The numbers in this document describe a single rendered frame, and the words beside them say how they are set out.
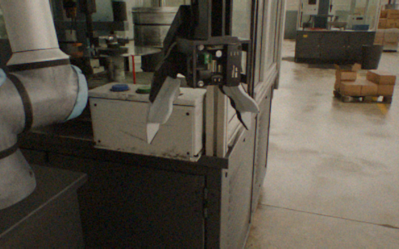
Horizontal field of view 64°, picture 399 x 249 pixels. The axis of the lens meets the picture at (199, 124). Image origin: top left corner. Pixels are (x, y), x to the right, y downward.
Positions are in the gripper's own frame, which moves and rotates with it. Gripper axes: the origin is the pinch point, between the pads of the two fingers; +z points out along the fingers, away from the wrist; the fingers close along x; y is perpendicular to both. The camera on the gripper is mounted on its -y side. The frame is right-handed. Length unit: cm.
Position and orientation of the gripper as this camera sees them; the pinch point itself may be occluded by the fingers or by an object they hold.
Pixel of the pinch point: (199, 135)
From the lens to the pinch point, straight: 45.9
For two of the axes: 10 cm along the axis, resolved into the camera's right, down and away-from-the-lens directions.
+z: 0.0, 9.4, 3.3
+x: 9.3, -1.2, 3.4
